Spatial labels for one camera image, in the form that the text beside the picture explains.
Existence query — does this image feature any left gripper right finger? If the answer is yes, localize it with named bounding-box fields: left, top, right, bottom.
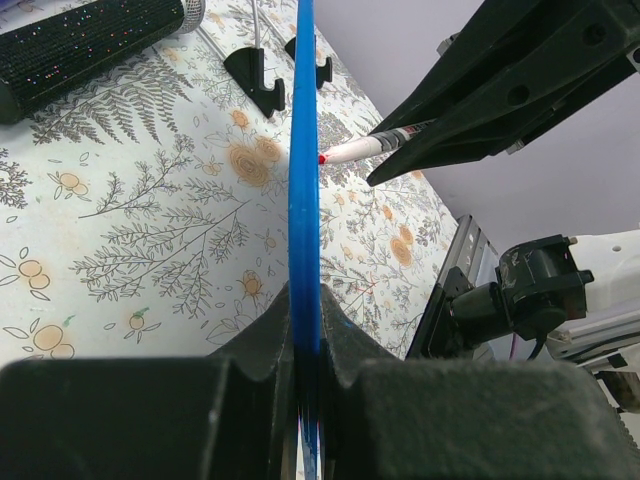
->
left=320, top=288, right=630, bottom=479

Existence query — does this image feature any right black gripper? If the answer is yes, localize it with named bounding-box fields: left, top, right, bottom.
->
left=367, top=1, right=639, bottom=186

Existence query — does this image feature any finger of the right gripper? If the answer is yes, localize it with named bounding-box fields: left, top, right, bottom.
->
left=374, top=1, right=554, bottom=133

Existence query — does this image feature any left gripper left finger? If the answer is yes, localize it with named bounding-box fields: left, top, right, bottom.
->
left=1, top=290, right=295, bottom=479

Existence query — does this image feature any red whiteboard marker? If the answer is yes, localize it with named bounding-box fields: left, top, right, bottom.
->
left=318, top=119, right=435, bottom=165

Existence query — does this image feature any blue framed whiteboard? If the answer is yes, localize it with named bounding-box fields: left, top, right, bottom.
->
left=288, top=1, right=321, bottom=479

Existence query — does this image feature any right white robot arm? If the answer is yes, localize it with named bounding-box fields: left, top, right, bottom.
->
left=367, top=1, right=639, bottom=359

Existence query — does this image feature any black whiteboard stand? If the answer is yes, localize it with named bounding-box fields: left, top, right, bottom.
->
left=222, top=0, right=334, bottom=120

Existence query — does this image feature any floral table mat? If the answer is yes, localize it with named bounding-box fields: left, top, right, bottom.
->
left=1, top=1, right=457, bottom=366

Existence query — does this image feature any black glitter microphone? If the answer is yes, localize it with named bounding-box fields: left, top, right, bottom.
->
left=1, top=0, right=206, bottom=125

